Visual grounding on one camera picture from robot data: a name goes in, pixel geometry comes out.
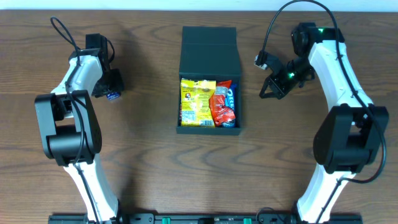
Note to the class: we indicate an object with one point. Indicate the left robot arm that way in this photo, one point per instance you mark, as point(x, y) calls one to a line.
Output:
point(70, 131)

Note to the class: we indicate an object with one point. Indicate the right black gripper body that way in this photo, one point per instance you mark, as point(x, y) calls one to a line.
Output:
point(279, 81)

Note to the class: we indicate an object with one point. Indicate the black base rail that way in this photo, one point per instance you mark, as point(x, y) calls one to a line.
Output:
point(148, 218)

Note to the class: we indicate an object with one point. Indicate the blue Oreo cookie pack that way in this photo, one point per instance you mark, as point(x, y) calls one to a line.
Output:
point(230, 103)

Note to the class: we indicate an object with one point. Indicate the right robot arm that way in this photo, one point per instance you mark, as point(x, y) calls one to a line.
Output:
point(352, 133)

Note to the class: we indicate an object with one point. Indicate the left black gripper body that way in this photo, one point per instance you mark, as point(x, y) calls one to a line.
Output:
point(109, 84)

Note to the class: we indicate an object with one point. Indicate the red snack packet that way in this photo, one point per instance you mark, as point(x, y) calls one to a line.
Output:
point(219, 111)

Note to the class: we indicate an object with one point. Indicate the yellow snack packet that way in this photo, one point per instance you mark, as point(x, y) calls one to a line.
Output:
point(194, 104)

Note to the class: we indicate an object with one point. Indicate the dark green hinged gift box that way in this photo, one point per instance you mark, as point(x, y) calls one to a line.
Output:
point(211, 53)

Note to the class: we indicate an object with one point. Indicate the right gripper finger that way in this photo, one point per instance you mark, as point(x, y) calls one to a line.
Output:
point(278, 93)
point(263, 93)

